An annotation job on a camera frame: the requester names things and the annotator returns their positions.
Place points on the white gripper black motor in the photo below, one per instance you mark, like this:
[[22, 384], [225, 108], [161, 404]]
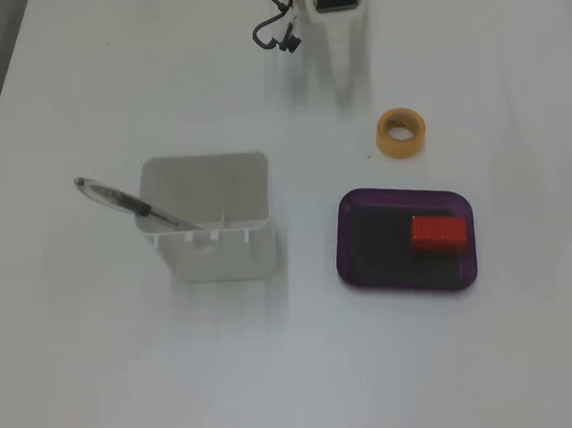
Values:
[[338, 29]]

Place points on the yellow tape roll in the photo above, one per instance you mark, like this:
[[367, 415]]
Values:
[[388, 144]]

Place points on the white plastic box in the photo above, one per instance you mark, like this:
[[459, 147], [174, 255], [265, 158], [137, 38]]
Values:
[[221, 260]]

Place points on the purple tray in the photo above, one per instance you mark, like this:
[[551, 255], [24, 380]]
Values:
[[350, 249]]

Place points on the red ribbed block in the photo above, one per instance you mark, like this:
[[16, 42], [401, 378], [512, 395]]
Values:
[[438, 232]]

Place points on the clear black ballpoint pen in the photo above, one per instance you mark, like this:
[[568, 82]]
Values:
[[122, 199]]

